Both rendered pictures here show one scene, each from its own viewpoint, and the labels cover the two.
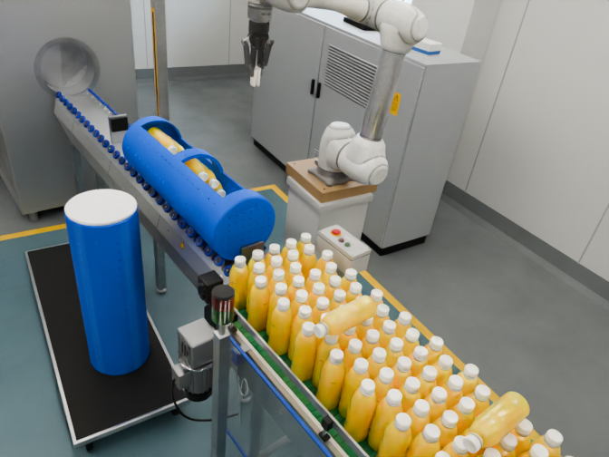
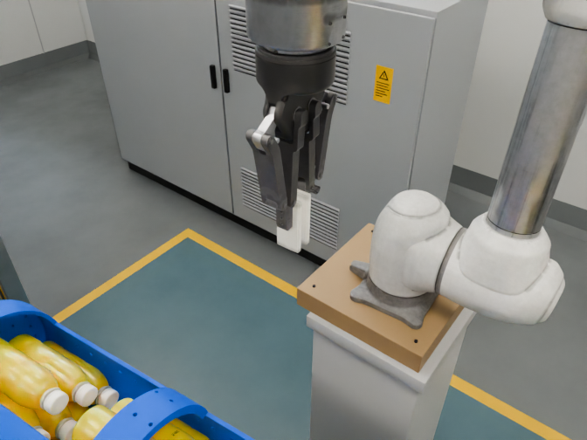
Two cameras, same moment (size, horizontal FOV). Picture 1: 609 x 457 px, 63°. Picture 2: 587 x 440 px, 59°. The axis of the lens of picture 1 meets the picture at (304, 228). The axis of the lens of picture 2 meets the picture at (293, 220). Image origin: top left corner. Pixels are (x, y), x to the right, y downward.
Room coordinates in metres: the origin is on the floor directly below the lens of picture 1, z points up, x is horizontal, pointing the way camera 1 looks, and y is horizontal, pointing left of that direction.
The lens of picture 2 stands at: (1.42, 0.39, 1.96)
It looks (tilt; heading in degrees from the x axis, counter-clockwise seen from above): 37 degrees down; 344
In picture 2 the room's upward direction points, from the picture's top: straight up
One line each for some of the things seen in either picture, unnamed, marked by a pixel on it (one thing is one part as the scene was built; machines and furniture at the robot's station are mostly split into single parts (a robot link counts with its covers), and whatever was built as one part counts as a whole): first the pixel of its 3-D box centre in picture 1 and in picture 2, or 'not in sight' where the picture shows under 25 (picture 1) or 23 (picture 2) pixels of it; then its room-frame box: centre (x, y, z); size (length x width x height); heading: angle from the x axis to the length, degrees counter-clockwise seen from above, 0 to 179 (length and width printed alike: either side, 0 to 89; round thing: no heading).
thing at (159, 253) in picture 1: (159, 251); not in sight; (2.37, 0.85, 0.31); 0.06 x 0.06 x 0.63; 43
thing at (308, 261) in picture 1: (305, 270); not in sight; (1.50, -0.03, 1.00); 0.07 x 0.07 x 0.19
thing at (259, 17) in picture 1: (259, 12); (296, 10); (1.88, 0.26, 1.83); 0.09 x 0.09 x 0.06
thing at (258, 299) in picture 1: (258, 304); not in sight; (1.28, 0.12, 1.00); 0.07 x 0.07 x 0.19
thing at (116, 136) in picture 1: (119, 129); not in sight; (2.53, 1.10, 1.00); 0.10 x 0.04 x 0.15; 133
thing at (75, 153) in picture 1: (80, 186); not in sight; (3.00, 1.62, 0.31); 0.06 x 0.06 x 0.63; 43
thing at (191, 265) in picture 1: (142, 184); not in sight; (2.32, 0.90, 0.79); 2.17 x 0.29 x 0.34; 43
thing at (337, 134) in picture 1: (338, 145); (412, 239); (2.21, -0.11, 1.22); 0.18 x 0.16 x 0.22; 39
